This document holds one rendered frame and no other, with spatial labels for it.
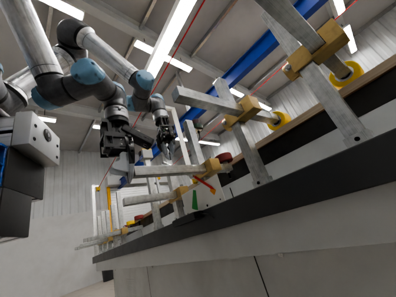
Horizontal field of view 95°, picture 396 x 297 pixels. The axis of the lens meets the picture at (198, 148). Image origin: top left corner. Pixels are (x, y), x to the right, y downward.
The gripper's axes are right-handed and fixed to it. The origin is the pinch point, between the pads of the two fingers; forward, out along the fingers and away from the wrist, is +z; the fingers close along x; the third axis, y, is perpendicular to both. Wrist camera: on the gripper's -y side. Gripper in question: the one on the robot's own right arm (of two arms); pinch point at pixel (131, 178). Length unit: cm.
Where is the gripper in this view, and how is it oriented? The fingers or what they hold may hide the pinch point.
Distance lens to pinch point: 58.0
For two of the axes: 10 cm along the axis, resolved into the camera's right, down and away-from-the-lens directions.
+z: 2.7, 8.8, -4.0
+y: -7.8, -0.4, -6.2
